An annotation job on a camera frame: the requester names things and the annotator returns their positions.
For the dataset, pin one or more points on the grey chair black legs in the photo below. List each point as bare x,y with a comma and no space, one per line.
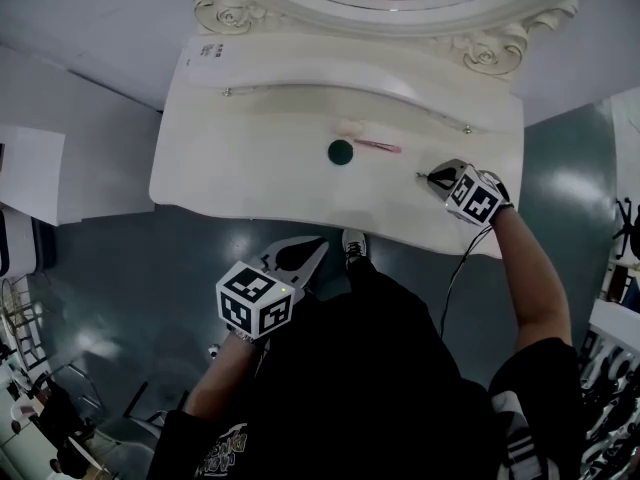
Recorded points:
135,433

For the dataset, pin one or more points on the white cardboard box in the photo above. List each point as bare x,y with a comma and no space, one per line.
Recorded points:
30,173

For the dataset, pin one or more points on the pink thin stick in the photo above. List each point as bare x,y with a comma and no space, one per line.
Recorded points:
377,146

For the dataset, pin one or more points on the white paper label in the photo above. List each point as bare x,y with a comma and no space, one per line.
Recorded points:
205,60

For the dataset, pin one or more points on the person's left forearm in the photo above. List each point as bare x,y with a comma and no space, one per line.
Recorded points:
220,373

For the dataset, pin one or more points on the white black-trimmed equipment case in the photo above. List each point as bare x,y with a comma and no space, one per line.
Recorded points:
15,240

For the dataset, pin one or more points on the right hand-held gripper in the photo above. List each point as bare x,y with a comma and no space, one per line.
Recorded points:
475,195

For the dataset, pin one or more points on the white power strip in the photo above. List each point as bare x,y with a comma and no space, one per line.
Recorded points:
213,350

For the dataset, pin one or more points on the black office chair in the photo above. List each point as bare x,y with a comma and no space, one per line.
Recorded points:
627,223

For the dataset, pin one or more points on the white sneaker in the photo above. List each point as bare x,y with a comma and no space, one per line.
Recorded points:
354,245

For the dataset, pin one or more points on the black printed t-shirt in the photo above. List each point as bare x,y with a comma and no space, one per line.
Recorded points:
350,408

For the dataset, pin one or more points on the white dressing table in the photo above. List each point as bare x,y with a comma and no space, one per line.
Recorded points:
250,168

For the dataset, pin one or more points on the person's right forearm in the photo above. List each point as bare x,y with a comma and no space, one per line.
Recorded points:
530,278

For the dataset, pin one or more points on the dark green round lid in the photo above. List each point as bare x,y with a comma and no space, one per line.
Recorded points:
340,152

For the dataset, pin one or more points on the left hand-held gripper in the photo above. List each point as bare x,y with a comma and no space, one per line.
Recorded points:
255,303

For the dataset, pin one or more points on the black trousers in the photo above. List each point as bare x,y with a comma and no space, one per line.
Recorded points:
365,283

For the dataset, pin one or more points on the oval mirror ornate white frame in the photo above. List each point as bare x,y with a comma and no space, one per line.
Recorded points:
380,20

